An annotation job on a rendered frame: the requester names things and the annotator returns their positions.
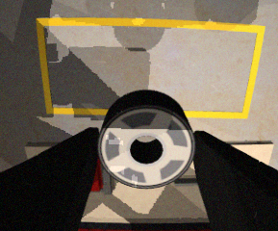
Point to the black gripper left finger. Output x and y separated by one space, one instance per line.
49 192

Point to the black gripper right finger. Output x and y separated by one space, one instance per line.
239 192

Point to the black tyre with grey wheel rim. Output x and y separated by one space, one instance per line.
146 165

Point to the red flat rectangular board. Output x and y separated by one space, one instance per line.
115 226

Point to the yellow rectangular outline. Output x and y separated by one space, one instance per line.
198 24

